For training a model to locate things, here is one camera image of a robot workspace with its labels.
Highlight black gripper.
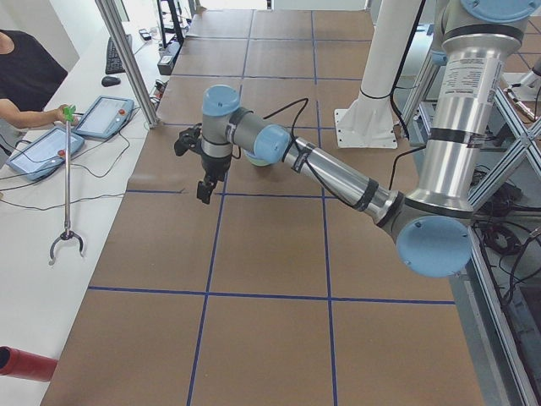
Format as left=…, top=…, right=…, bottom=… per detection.
left=196, top=153, right=231, bottom=205

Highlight person's forearm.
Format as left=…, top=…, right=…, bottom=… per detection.
left=0, top=99, right=58, bottom=129

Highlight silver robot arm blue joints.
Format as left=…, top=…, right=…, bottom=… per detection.
left=199, top=0, right=541, bottom=279

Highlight green bowl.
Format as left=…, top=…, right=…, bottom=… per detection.
left=244, top=151, right=271, bottom=167

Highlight person's hand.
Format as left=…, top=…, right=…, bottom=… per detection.
left=52, top=104, right=79, bottom=125

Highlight blue teach pendant tablet far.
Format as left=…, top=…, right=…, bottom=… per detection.
left=73, top=96, right=134, bottom=140

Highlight blue teach pendant tablet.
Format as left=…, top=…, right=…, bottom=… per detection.
left=6, top=127, right=72, bottom=181
left=73, top=96, right=134, bottom=140

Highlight black computer mouse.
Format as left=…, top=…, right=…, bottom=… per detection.
left=101, top=75, right=121, bottom=87

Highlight black keyboard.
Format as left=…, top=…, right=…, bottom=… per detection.
left=105, top=37, right=125, bottom=75

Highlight grabber reacher tool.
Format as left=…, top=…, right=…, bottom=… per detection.
left=48, top=105, right=84, bottom=266

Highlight blue teach pendant tablet near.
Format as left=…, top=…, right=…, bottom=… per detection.
left=6, top=127, right=72, bottom=181

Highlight person in black shirt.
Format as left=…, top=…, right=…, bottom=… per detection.
left=1, top=30, right=68, bottom=112

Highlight red cylinder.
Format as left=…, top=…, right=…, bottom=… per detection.
left=1, top=346, right=57, bottom=382

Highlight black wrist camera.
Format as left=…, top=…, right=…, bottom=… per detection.
left=173, top=123, right=202, bottom=156

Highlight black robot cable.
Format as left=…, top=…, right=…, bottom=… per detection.
left=232, top=97, right=339, bottom=200

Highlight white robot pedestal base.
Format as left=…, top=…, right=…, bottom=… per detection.
left=335, top=0, right=424, bottom=149

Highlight aluminium frame post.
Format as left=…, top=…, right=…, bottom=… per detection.
left=96, top=0, right=158, bottom=129

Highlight aluminium frame rail right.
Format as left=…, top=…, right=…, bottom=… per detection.
left=461, top=230, right=540, bottom=405

